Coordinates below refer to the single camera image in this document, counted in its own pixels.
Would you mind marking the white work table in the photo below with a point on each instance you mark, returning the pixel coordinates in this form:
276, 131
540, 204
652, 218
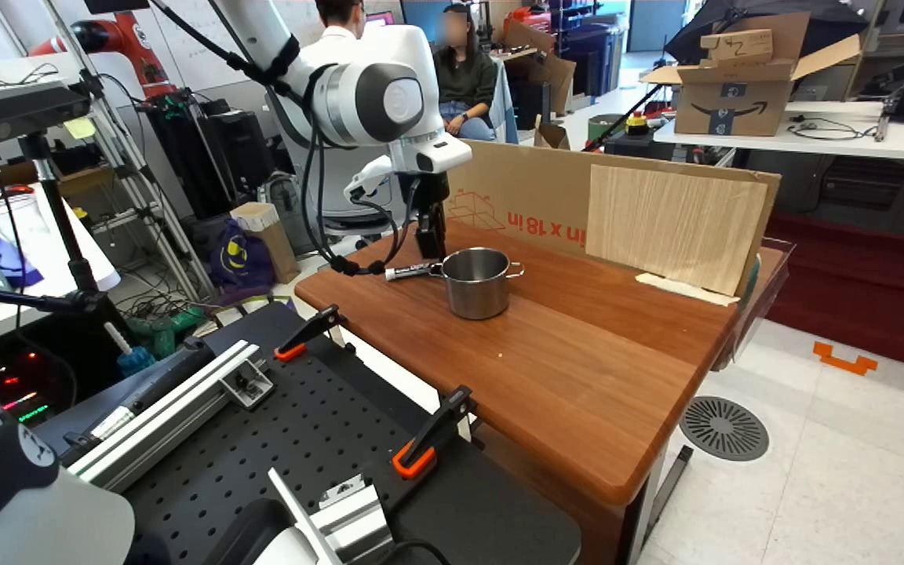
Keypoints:
850, 143

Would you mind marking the purple bag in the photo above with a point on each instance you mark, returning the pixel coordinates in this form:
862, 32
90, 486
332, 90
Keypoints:
233, 255

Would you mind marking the orange black clamp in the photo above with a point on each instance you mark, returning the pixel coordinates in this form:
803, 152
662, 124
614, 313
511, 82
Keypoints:
307, 335
426, 442

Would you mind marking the black camera tripod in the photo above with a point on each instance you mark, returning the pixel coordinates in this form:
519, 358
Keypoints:
25, 112

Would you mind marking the silver rail end bracket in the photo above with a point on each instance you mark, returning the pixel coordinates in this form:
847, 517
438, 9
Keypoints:
252, 384
360, 513

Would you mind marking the seated person dark clothes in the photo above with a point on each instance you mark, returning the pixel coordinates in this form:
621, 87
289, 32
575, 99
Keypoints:
467, 79

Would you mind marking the grey desk leg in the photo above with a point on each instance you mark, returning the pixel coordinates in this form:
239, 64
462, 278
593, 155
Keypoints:
668, 504

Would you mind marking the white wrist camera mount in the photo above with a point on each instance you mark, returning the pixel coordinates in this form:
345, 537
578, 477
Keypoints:
445, 155

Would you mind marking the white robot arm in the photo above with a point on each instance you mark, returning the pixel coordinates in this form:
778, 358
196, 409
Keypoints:
352, 99

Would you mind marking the brown cardboard sheet red print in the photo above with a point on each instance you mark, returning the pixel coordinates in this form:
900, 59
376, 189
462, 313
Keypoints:
526, 199

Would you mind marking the silver tripod legs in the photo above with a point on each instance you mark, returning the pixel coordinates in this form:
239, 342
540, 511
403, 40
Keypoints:
150, 189

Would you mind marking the grey marker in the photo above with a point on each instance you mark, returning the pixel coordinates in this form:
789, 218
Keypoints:
410, 271

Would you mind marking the black teal marker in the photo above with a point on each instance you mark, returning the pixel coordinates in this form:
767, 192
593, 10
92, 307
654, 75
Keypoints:
140, 394

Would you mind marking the steel pot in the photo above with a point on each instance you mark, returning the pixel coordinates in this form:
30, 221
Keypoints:
478, 286

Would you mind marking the round floor drain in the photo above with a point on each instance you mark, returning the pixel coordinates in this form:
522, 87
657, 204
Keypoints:
723, 428

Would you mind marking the yellow red emergency button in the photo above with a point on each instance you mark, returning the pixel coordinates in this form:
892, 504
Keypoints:
635, 121

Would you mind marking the aluminium rail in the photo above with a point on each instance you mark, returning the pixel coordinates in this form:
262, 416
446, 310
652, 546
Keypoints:
345, 518
158, 414

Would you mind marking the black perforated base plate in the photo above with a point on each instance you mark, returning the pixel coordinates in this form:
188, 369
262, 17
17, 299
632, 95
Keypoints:
315, 442

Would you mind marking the person in white shirt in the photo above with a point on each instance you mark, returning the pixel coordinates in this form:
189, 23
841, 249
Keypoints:
342, 32

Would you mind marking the large open cardboard box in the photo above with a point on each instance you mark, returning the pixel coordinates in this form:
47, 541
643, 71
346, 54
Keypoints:
737, 99

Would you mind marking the tan cardboard box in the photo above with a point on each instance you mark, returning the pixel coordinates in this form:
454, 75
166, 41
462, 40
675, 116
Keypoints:
269, 238

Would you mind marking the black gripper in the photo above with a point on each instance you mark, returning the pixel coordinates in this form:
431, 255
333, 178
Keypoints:
426, 195

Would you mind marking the white side table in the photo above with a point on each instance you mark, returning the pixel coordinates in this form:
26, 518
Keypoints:
15, 261

